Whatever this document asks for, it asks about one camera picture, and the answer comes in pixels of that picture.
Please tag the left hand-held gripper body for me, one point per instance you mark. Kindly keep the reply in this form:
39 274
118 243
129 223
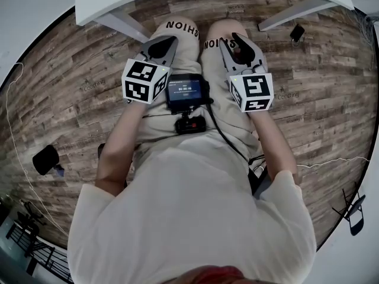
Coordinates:
140 81

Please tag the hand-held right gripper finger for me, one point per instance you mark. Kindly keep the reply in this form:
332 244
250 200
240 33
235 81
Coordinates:
257 55
229 64

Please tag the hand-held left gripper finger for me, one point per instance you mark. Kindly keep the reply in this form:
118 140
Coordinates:
173 55
147 52

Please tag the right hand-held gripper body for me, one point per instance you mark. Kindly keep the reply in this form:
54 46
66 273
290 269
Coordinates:
254 90

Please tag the person's left forearm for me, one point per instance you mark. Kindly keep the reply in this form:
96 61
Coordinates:
118 152

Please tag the person's right forearm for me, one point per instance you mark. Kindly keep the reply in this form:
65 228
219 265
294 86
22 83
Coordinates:
274 146

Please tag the person's right hand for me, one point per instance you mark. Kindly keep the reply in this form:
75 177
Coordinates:
237 51

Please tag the beige printed shorts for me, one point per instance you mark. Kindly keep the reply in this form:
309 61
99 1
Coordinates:
185 58

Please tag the person's right leg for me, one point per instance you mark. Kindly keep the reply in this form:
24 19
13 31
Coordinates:
225 28

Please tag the black screen device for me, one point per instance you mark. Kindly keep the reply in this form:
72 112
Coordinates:
183 92

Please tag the small black box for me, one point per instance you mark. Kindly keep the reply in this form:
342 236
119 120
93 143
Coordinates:
297 32

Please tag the black cylindrical pouch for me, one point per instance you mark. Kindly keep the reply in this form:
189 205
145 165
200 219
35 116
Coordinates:
45 160

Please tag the person's beige shirt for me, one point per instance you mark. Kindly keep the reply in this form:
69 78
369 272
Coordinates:
189 217

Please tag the black folding chair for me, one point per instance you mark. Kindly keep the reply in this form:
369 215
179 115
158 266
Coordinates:
355 217

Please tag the person's head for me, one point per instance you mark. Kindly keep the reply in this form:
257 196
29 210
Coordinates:
210 277

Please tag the black metal railing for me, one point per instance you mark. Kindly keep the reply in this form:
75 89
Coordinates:
38 253

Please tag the black clip mount red button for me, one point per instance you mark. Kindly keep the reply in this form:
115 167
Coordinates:
190 125

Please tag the black metal frame stand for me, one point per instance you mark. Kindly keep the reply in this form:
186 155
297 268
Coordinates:
29 219

